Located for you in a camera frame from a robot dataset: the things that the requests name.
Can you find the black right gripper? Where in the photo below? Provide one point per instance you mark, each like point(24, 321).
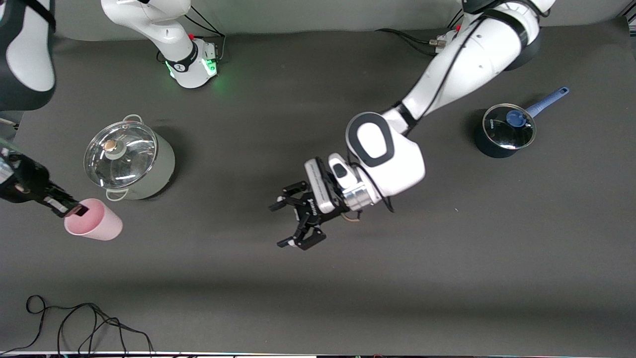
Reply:
point(31, 180)

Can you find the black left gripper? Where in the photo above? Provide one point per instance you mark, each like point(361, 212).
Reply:
point(332, 215)

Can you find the pink plastic cup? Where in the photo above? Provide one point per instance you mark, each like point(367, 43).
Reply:
point(102, 226)

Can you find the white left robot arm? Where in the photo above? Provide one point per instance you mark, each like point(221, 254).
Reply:
point(472, 59)

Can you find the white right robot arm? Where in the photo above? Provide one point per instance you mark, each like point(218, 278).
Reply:
point(30, 59)

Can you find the dark grey table cover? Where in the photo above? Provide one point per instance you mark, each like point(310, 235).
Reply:
point(318, 288)

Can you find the glass lid with gold knob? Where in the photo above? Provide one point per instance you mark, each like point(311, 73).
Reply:
point(130, 160)

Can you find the pale green stockpot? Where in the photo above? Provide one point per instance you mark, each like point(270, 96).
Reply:
point(160, 174)

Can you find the dark blue saucepan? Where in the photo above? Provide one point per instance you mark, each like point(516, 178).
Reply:
point(489, 149)

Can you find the glass lid with blue knob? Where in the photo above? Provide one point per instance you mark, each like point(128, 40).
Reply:
point(502, 136)

